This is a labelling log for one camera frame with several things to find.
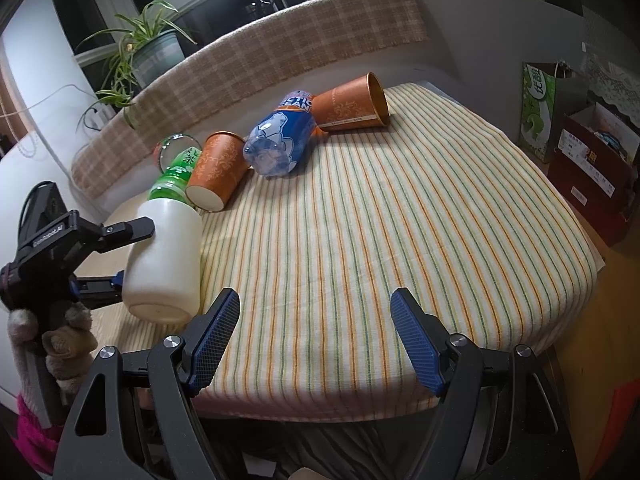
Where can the green paper bag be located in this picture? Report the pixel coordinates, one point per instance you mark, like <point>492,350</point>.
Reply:
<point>545,110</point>

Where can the plaid blanket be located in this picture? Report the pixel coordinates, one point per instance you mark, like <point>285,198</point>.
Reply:
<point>250,65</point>

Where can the red cardboard box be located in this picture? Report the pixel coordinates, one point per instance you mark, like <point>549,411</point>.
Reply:
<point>595,170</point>

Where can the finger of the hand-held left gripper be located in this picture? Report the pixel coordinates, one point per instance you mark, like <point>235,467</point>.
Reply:
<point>100,288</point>
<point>127,230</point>

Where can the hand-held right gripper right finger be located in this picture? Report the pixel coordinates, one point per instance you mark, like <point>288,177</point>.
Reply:
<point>417,342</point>

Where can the striped table cloth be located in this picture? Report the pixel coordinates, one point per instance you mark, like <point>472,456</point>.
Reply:
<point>400,220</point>

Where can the dark striped cloth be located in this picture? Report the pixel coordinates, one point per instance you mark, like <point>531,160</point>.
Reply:
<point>330,447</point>

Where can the potted spider plant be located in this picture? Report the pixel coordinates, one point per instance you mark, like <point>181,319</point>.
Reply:
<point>145,50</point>

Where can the small orange paper cup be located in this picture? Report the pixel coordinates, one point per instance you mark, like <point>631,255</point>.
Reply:
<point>220,172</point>

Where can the green label plastic bottle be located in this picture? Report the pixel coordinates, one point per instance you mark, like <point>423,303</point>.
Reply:
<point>175,177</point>

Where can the large orange paper cup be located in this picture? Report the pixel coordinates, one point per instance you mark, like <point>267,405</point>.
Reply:
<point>352,105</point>

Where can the white cup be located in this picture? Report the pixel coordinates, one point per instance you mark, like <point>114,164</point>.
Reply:
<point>162,265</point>

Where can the clear glass cup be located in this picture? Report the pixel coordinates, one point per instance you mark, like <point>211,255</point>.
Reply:
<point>167,147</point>

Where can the person's left hand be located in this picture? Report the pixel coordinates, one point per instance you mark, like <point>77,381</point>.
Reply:
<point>65,345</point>

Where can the blue label plastic bottle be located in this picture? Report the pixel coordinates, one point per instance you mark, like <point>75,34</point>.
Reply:
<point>280,135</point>

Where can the white power strip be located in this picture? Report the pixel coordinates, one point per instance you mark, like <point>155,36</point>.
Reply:
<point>100,116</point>

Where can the person's left forearm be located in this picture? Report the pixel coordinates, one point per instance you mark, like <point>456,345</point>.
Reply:
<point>32,425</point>

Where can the white lace cloth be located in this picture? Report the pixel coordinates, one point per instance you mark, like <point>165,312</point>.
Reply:
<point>612,85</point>

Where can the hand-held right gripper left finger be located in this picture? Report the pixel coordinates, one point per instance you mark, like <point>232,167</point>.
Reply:
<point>215,342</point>

